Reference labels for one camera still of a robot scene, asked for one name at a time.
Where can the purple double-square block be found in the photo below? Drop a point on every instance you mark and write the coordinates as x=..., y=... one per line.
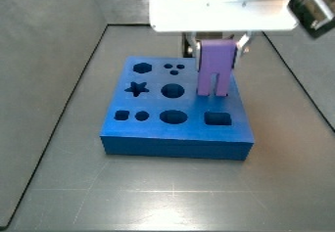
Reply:
x=216, y=64

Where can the blue shape-sorter block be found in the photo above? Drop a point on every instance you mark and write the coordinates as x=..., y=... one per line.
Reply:
x=158, y=118

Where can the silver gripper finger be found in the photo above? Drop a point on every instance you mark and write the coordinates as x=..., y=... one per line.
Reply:
x=242, y=44
x=191, y=47

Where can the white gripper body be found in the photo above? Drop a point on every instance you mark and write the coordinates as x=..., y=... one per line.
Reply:
x=220, y=15

